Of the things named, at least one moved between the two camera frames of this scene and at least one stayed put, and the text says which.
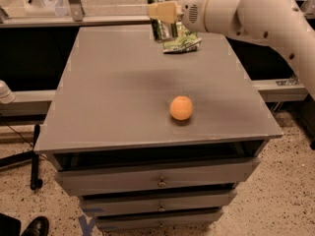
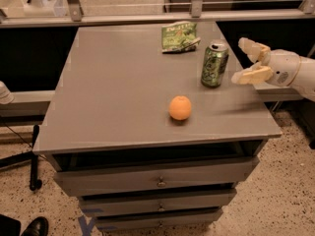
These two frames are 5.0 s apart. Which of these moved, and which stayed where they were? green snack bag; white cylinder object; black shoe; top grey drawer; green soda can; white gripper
Moved: white gripper; green soda can
Stayed: green snack bag; white cylinder object; top grey drawer; black shoe
